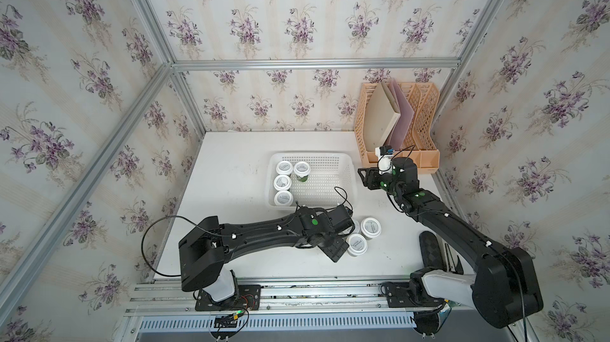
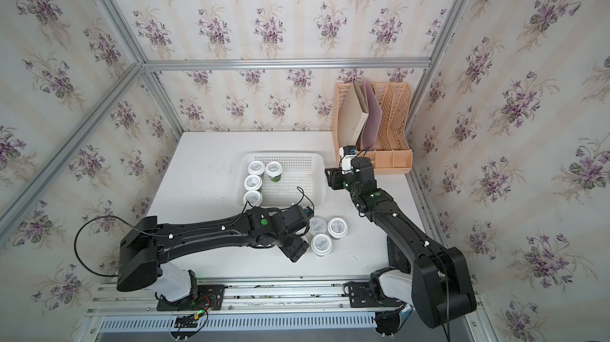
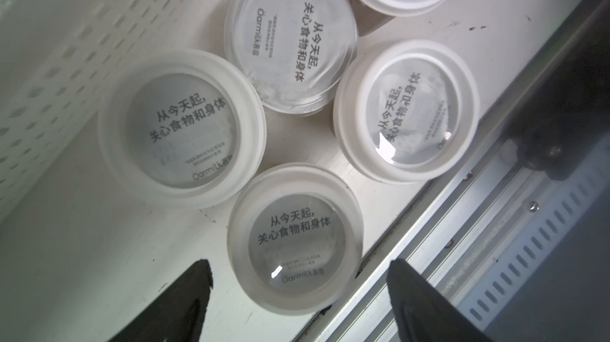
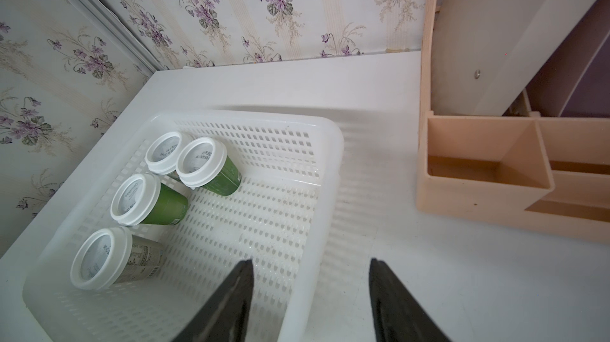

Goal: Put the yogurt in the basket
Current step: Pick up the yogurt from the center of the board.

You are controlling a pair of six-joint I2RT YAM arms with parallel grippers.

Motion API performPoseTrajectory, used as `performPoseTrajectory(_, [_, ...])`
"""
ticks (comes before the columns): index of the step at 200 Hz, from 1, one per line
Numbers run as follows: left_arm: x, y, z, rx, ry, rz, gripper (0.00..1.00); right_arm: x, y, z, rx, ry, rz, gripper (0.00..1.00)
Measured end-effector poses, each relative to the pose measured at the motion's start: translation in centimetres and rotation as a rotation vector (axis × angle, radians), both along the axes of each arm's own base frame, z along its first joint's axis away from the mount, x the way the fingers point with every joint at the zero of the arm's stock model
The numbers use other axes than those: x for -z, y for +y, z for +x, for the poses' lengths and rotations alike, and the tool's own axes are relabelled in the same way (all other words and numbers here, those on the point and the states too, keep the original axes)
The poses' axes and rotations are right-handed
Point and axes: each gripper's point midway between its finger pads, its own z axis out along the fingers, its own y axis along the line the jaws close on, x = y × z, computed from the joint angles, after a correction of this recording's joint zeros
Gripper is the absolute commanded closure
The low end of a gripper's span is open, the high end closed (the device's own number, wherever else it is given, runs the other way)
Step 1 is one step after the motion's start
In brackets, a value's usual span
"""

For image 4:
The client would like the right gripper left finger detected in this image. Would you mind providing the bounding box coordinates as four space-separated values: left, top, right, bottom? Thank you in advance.
173 259 254 341

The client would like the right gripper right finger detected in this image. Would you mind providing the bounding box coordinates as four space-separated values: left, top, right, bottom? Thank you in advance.
369 259 449 342

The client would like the yogurt cup back row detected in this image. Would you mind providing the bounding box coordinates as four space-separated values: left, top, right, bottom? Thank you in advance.
145 132 194 181
70 227 164 291

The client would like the yogurt cup row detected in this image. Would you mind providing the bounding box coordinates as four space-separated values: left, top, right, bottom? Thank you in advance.
110 174 188 227
176 137 241 197
70 227 164 291
145 132 194 181

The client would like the yogurt cup front row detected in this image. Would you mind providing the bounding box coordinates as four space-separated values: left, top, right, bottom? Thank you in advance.
176 137 241 197
110 174 188 227

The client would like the white perforated plastic basket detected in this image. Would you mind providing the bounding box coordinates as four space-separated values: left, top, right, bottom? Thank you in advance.
22 110 344 341

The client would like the peach plastic file organizer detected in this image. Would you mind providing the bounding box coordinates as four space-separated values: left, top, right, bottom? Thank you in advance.
416 0 609 243

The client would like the purple folder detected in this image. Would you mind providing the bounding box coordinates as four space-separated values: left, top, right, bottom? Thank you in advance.
526 0 609 118

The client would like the beige folder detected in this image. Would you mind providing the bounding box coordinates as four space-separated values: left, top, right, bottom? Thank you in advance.
431 0 596 116

